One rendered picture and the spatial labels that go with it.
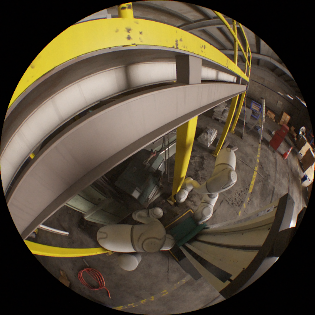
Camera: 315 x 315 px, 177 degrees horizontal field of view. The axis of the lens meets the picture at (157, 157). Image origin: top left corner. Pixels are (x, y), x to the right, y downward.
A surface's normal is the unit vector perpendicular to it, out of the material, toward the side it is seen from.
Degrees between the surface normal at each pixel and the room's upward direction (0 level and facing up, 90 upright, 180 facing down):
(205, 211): 6
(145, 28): 90
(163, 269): 0
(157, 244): 24
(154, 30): 90
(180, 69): 90
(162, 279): 0
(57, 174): 90
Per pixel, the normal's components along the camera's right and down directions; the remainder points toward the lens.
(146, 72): 0.65, 0.54
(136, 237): -0.21, -0.70
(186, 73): -0.75, 0.54
